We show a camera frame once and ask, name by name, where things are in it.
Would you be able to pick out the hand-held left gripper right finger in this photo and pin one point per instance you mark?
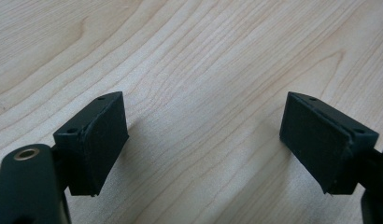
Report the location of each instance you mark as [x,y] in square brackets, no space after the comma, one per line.
[323,143]

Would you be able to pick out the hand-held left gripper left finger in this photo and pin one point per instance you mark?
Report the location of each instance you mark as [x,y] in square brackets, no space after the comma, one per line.
[93,146]

